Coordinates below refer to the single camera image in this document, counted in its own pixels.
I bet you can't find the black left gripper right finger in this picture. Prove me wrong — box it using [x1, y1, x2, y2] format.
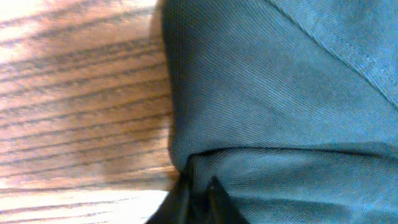
[198, 175, 249, 224]

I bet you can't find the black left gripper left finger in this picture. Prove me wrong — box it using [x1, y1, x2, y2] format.
[146, 176, 190, 224]

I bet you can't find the black t-shirt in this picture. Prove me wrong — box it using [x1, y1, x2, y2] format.
[162, 0, 397, 223]

